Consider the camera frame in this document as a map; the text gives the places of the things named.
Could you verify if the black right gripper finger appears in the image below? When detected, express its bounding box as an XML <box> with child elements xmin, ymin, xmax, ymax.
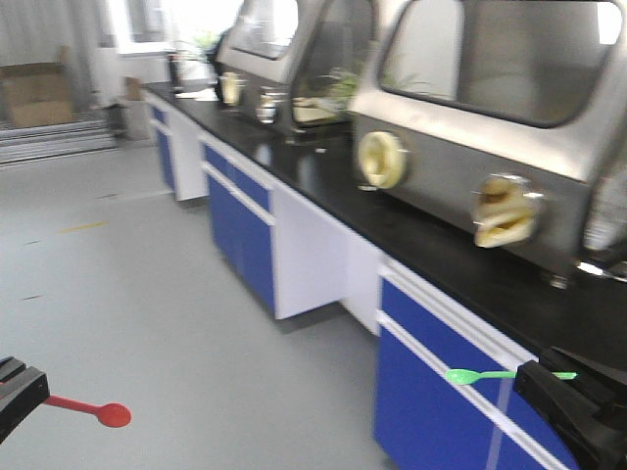
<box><xmin>539</xmin><ymin>347</ymin><xmax>626</xmax><ymax>406</ymax></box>
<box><xmin>514</xmin><ymin>361</ymin><xmax>618</xmax><ymax>469</ymax></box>

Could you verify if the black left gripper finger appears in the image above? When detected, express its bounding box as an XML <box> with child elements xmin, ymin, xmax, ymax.
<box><xmin>1</xmin><ymin>356</ymin><xmax>50</xmax><ymax>443</ymax></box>

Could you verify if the red plastic spoon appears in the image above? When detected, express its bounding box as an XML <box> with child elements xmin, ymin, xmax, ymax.
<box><xmin>43</xmin><ymin>396</ymin><xmax>132</xmax><ymax>428</ymax></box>

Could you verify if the green plastic spoon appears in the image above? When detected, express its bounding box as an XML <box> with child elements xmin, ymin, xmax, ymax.
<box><xmin>445</xmin><ymin>368</ymin><xmax>579</xmax><ymax>386</ymax></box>

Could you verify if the blue white lab bench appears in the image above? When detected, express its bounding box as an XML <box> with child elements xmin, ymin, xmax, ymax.
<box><xmin>145</xmin><ymin>82</ymin><xmax>626</xmax><ymax>469</ymax></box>

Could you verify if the near steel glove box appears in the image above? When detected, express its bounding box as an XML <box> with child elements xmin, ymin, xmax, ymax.
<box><xmin>350</xmin><ymin>1</ymin><xmax>626</xmax><ymax>282</ymax></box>

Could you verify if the steel glove box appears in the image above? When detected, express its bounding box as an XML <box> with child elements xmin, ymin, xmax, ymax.
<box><xmin>216</xmin><ymin>0</ymin><xmax>378</xmax><ymax>138</ymax></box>
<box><xmin>350</xmin><ymin>1</ymin><xmax>626</xmax><ymax>282</ymax></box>

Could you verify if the large open cardboard box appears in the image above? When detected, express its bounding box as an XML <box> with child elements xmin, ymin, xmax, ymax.
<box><xmin>1</xmin><ymin>45</ymin><xmax>74</xmax><ymax>128</ymax></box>

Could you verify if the far steel glove box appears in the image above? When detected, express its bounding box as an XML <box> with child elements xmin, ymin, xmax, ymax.
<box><xmin>216</xmin><ymin>0</ymin><xmax>378</xmax><ymax>138</ymax></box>

